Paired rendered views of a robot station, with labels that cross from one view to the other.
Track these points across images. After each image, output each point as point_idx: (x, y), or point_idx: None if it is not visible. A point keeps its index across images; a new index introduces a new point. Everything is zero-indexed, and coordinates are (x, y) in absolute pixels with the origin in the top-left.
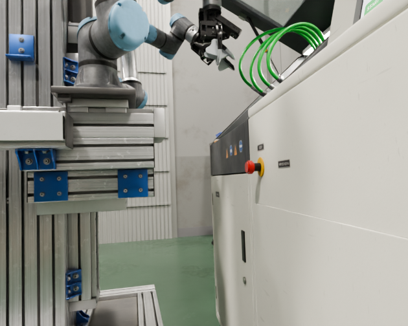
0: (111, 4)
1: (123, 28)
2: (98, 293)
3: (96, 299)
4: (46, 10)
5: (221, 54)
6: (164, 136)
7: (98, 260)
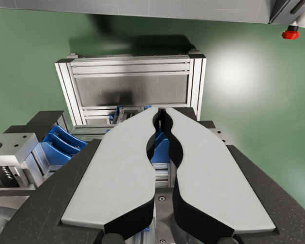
0: None
1: None
2: (127, 108)
3: (142, 109)
4: None
5: (199, 124)
6: (222, 129)
7: (121, 119)
